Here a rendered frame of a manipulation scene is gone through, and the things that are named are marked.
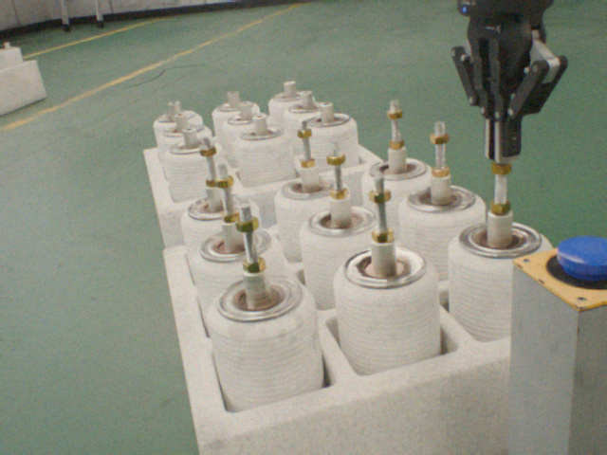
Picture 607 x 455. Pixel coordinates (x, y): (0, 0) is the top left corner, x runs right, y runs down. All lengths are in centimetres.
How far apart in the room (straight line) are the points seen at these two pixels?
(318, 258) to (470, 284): 16
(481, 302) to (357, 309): 12
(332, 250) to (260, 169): 41
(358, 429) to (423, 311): 12
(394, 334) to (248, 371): 13
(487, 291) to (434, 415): 12
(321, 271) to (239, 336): 17
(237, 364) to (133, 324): 54
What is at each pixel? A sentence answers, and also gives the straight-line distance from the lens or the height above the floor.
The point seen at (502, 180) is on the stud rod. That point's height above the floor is 31.
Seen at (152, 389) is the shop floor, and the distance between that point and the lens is 90.
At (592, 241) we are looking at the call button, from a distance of 45.
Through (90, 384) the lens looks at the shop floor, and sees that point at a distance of 95.
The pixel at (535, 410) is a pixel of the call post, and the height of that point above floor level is 21.
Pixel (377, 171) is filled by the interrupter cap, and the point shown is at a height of 25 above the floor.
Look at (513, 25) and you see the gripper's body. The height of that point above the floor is 45.
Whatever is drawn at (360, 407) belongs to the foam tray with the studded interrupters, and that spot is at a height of 17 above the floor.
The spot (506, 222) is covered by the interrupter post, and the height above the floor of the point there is 27.
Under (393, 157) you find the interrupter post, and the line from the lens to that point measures 80.
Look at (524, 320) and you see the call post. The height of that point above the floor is 27.
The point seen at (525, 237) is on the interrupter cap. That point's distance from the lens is 62.
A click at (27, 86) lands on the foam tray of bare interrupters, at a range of 329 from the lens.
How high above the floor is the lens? 52
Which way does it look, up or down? 24 degrees down
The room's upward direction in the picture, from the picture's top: 7 degrees counter-clockwise
